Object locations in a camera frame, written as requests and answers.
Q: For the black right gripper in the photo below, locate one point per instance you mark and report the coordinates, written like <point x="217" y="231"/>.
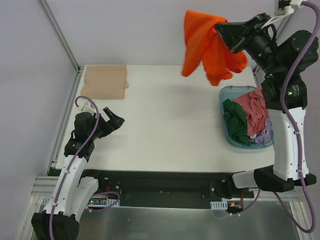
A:
<point x="246" y="35"/>

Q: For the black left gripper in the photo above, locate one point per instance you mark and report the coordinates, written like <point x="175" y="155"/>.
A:
<point x="104" y="126"/>

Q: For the orange t shirt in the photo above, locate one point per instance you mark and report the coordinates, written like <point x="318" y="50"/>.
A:
<point x="205" y="46"/>

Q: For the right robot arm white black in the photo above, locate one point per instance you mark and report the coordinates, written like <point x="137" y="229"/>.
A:
<point x="285" y="95"/>

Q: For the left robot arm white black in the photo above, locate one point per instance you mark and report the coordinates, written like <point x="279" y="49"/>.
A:
<point x="60" y="217"/>

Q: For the folded beige t shirt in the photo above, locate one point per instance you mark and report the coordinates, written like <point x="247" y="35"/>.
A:
<point x="105" y="82"/>

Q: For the teal plastic basket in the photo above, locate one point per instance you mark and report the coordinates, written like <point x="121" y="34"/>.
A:
<point x="233" y="92"/>

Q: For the pink t shirt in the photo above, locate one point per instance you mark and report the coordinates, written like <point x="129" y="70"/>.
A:
<point x="254" y="106"/>

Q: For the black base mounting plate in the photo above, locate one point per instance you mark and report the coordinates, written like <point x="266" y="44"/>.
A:
<point x="180" y="190"/>

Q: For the green t shirt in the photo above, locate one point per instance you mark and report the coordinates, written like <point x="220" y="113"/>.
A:
<point x="236" y="122"/>

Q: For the lavender t shirt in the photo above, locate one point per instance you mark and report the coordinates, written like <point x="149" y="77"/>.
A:
<point x="265" y="135"/>

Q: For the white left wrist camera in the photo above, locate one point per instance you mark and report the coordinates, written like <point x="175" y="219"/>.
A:
<point x="87" y="107"/>

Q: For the front aluminium frame rail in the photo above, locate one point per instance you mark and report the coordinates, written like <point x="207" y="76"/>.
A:
<point x="45" y="185"/>

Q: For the left aluminium frame post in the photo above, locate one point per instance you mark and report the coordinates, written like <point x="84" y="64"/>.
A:
<point x="59" y="34"/>

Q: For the right white cable duct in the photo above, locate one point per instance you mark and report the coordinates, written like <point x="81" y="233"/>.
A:
<point x="219" y="205"/>

